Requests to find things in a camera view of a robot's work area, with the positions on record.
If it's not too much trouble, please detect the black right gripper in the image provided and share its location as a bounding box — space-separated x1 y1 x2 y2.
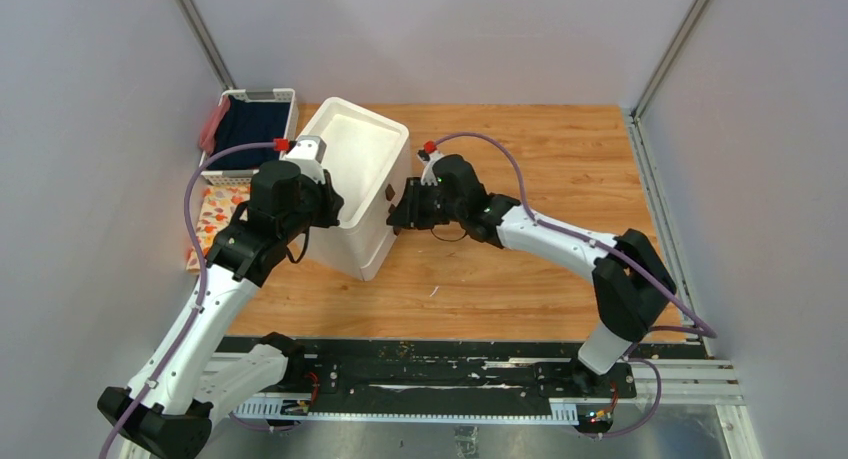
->
386 178 465 232

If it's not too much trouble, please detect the white drawer organizer box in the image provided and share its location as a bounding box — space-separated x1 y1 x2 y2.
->
301 97 412 281

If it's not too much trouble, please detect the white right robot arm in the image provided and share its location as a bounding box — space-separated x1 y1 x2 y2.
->
387 154 677 397

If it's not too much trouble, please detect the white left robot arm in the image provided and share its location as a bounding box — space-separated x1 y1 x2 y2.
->
98 135 344 458

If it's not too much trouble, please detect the white perforated basket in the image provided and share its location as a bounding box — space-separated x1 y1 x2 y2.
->
198 88 299 185

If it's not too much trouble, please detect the dark blue cloth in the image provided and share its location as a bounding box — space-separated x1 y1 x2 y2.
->
208 96 291 171

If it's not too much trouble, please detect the floral orange cloth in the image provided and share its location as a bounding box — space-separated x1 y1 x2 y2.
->
194 184 250 254

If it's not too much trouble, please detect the pink cloth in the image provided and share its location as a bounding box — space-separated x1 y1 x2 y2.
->
198 95 230 156

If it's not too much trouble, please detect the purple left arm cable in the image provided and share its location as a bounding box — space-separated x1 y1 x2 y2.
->
97 137 293 459

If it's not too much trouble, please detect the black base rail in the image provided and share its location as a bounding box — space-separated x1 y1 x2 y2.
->
211 336 639 418

